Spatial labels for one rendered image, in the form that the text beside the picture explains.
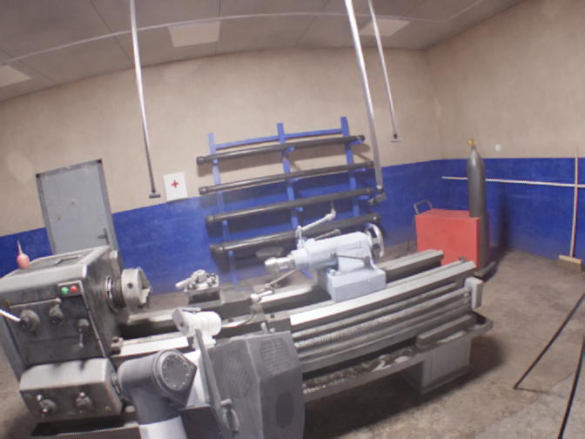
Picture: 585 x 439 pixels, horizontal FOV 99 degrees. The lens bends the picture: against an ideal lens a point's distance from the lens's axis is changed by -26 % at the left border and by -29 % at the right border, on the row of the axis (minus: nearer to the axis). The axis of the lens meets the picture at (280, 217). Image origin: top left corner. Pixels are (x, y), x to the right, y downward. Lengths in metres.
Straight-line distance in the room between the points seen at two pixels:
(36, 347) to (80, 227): 3.37
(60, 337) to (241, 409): 1.31
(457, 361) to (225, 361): 2.03
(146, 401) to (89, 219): 4.52
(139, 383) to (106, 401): 1.18
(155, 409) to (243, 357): 0.21
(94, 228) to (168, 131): 1.80
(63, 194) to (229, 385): 4.71
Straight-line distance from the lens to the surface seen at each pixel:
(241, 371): 0.71
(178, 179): 4.66
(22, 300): 1.91
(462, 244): 3.97
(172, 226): 4.85
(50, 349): 1.96
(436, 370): 2.45
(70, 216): 5.21
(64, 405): 1.97
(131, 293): 1.81
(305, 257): 1.85
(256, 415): 0.72
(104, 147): 5.03
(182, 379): 0.67
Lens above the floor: 1.65
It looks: 10 degrees down
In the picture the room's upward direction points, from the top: 9 degrees counter-clockwise
